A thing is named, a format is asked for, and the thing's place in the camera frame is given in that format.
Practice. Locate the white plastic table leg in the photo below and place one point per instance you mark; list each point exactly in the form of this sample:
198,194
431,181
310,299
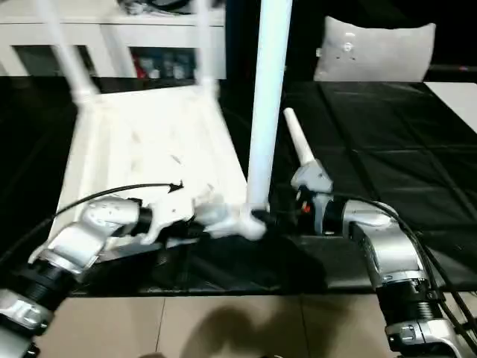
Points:
268,93
71,63
298,138
205,56

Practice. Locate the white plastic table top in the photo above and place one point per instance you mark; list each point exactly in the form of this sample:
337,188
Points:
149,149

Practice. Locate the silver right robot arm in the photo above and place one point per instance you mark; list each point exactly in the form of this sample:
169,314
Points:
391,253

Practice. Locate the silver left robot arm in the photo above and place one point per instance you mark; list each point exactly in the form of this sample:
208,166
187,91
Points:
71,242

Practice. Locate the black mat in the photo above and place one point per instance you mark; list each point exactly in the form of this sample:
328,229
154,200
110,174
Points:
391,149

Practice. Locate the small white cup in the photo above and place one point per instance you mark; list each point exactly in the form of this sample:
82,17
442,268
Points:
178,70
153,72

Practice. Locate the grey pillow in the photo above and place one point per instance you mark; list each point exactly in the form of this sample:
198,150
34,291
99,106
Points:
372,52

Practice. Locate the black cabinet with gold label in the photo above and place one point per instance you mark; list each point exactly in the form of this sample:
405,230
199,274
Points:
305,37

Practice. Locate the white flat board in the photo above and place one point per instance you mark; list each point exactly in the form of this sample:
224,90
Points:
454,100

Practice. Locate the white sideboard with glass doors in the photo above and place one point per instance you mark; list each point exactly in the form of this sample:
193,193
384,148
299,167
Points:
112,33

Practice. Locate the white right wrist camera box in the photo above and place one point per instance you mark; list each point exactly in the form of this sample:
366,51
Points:
315,179

